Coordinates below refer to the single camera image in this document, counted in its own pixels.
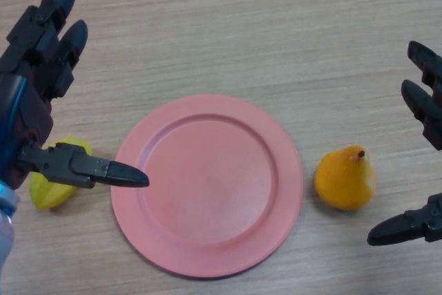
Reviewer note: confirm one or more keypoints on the yellow orange pear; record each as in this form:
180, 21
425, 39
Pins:
343, 181

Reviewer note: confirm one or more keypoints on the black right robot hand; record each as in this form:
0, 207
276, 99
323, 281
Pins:
430, 108

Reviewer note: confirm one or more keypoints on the pink round plate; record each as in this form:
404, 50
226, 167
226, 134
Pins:
210, 188

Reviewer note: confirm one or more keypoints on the yellow starfruit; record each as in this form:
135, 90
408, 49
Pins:
48, 196

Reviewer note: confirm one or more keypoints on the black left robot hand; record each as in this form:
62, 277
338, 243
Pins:
31, 101

